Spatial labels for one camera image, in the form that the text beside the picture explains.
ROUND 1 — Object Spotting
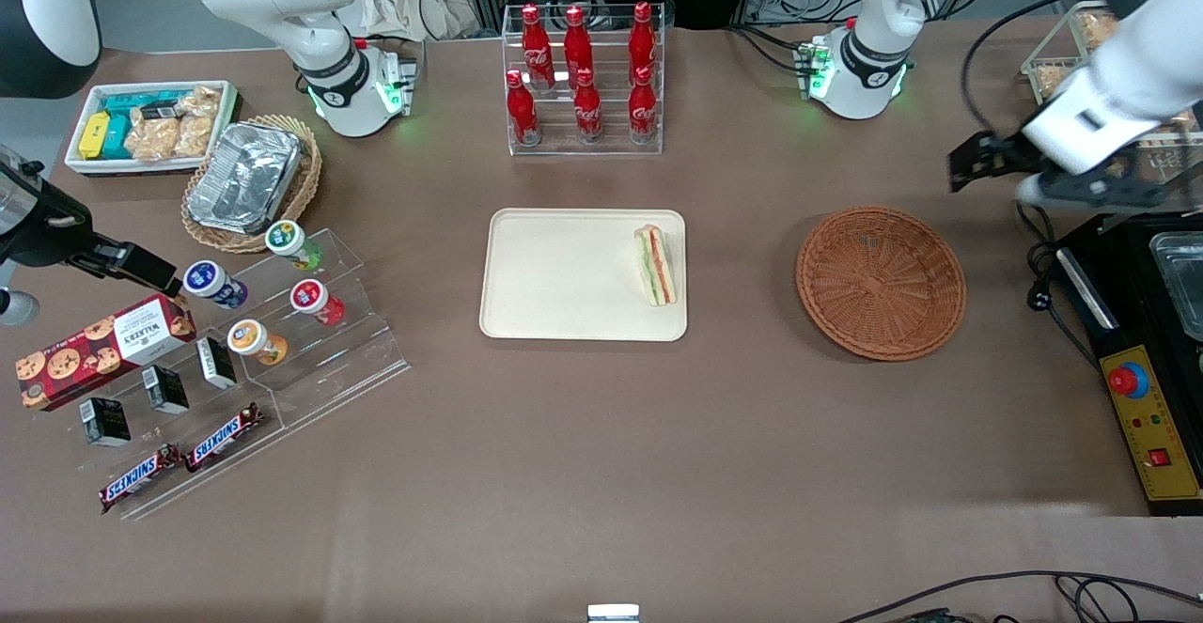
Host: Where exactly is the round brown wicker basket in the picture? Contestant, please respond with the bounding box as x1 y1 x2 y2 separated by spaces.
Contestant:
795 206 967 362

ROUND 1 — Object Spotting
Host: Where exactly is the long teal snack box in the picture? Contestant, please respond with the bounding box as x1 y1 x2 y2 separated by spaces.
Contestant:
103 91 181 121

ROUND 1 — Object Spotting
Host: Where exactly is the clear acrylic step display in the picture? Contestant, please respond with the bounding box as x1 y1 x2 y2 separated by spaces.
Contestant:
56 226 412 522

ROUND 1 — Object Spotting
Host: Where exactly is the small black carton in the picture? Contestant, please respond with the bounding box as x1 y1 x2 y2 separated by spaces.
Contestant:
79 397 133 447
195 335 238 390
142 365 191 415

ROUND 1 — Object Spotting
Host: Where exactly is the Snickers chocolate bar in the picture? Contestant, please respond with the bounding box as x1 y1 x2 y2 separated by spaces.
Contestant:
99 443 185 514
183 402 265 474

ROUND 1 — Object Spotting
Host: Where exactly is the cream plastic tray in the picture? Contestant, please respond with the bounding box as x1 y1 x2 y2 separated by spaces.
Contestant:
478 208 688 342

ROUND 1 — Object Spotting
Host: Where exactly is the metal machine tray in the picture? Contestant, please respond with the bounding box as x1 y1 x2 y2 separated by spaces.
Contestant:
1148 231 1203 343

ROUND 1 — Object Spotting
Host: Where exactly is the oval wicker basket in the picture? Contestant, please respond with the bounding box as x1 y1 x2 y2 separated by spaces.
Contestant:
181 114 323 255

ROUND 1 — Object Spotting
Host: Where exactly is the green lid drink cup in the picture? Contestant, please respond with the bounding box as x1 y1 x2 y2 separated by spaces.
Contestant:
264 220 322 273

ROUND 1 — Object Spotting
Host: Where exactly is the black sealing machine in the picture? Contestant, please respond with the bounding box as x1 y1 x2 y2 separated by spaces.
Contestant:
1056 163 1203 517

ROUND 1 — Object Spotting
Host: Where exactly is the red Walkers cookie box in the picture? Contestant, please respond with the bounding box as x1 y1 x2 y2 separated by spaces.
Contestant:
15 294 198 413

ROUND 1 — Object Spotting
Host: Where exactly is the red lid drink cup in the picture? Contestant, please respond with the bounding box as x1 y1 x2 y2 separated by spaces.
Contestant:
289 279 347 327

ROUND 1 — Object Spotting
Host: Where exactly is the white plastic snack bin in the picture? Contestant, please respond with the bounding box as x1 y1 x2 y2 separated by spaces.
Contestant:
64 80 242 179

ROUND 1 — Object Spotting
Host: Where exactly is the triangle sandwich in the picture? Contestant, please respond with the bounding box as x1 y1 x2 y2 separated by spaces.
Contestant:
633 224 679 309

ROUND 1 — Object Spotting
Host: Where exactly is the wrapped bread packet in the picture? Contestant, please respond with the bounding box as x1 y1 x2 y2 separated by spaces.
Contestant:
1032 63 1074 103
1074 8 1121 53

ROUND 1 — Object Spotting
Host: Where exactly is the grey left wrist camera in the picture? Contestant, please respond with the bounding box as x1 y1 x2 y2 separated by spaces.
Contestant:
1014 170 1178 213

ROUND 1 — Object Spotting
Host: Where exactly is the aluminium foil tray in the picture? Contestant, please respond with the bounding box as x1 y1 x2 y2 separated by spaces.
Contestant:
186 121 304 236

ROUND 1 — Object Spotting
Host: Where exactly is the yellow snack box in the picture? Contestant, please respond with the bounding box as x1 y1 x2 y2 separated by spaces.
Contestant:
78 112 113 161

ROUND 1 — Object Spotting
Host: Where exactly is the blue lid drink cup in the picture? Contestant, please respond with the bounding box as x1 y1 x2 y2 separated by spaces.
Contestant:
182 260 250 311

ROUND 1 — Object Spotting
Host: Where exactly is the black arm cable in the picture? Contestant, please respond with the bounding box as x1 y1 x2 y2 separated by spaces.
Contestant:
959 0 1102 135

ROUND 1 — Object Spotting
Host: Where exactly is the clear acrylic bottle rack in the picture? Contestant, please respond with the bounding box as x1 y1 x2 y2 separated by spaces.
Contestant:
501 1 664 157

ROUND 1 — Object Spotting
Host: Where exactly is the black floor cable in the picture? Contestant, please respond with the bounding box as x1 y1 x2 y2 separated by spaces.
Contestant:
835 570 1203 623

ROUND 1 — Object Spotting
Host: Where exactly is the orange lid drink cup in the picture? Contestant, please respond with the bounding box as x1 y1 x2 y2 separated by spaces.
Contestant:
227 319 289 366

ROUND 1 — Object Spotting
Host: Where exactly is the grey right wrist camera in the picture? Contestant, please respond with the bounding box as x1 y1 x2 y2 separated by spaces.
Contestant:
0 288 41 327

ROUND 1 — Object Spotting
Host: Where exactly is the red emergency stop button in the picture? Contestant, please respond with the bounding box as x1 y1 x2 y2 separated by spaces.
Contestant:
1108 361 1150 399

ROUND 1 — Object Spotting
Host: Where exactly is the black machine power cable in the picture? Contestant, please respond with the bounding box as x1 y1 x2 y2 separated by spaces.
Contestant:
1014 202 1102 370

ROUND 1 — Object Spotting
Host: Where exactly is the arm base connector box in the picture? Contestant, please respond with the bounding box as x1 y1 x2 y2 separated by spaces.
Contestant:
793 39 839 103
374 39 426 118

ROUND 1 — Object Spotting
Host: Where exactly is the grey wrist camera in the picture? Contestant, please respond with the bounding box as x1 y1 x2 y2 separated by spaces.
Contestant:
0 288 41 327
1014 170 1178 213

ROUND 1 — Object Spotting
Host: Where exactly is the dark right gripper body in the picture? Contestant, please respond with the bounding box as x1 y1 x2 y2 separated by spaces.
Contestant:
0 146 97 269

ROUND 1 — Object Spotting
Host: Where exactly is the red cola bottle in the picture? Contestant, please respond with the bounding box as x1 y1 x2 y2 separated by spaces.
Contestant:
562 7 595 90
506 70 542 147
627 66 660 144
521 5 556 90
573 70 605 144
628 1 658 74

